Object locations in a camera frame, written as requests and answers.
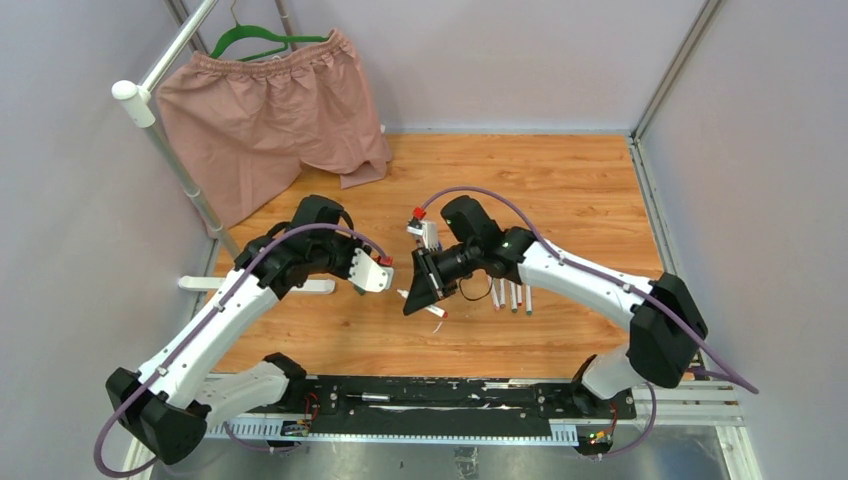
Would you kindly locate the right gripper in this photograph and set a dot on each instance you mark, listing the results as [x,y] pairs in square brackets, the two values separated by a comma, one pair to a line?
[429,282]

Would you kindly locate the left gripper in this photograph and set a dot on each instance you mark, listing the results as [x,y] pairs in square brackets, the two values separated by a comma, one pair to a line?
[346,269]

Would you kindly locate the white acrylic marker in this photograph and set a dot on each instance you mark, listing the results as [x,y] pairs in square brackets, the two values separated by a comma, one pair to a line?
[493,293]

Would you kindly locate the green capped white marker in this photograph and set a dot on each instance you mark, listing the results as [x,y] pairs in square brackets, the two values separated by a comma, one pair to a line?
[512,294]

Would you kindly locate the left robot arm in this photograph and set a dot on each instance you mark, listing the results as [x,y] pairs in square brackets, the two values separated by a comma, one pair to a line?
[168,404]

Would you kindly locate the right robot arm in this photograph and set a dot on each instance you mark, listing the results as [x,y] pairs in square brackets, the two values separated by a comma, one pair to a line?
[664,325]

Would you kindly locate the pink shorts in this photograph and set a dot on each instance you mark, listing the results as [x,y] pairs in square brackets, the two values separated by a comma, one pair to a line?
[245,130]

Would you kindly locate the green clothes hanger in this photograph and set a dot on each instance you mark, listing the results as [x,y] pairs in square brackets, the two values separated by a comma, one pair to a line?
[281,43]

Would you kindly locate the white clothes rack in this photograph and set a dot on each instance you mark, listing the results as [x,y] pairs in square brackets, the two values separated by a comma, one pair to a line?
[136,98]

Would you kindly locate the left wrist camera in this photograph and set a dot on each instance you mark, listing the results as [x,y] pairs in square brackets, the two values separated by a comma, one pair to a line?
[367,275]

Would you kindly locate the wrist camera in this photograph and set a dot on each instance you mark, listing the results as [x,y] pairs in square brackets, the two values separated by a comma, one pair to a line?
[367,275]
[425,234]

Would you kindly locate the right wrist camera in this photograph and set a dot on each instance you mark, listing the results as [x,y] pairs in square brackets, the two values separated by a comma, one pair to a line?
[425,234]

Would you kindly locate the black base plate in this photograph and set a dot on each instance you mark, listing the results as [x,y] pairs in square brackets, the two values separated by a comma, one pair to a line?
[444,406]

